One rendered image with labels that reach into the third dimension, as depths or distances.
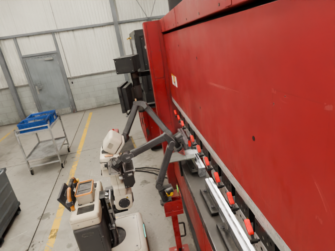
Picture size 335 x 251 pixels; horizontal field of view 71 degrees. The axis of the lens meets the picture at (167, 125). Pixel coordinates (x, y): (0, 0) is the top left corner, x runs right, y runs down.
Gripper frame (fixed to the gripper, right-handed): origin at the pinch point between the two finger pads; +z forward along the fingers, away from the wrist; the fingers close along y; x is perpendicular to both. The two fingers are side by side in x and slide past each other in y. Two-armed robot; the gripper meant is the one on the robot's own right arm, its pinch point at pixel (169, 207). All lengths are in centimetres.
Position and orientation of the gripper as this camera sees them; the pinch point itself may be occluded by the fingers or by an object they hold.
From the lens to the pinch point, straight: 217.4
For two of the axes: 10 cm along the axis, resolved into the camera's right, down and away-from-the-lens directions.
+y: 9.2, -3.8, -0.1
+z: 3.7, 8.8, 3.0
